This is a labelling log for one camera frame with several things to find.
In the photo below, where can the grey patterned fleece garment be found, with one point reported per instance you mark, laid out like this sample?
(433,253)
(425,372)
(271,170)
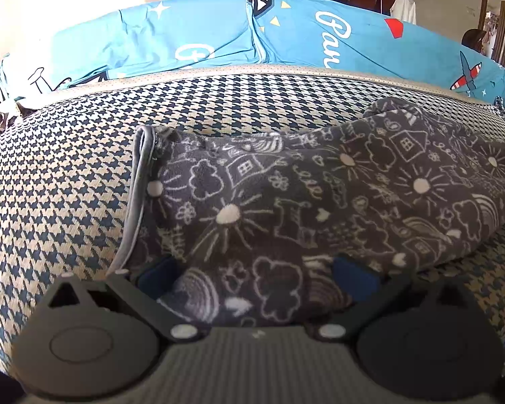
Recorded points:
(254,223)

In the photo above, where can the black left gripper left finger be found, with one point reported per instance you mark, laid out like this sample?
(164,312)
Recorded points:
(139,292)

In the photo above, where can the white tablecloth table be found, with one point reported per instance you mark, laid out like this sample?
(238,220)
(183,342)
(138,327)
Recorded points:
(405,11)

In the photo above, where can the houndstooth sofa cushion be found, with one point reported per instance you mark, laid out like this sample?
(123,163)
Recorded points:
(65,168)

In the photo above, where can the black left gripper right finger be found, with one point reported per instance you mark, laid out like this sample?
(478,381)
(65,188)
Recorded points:
(371,293)

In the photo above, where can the blue cartoon print pillow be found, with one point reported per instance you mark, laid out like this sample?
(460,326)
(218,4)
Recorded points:
(176,34)

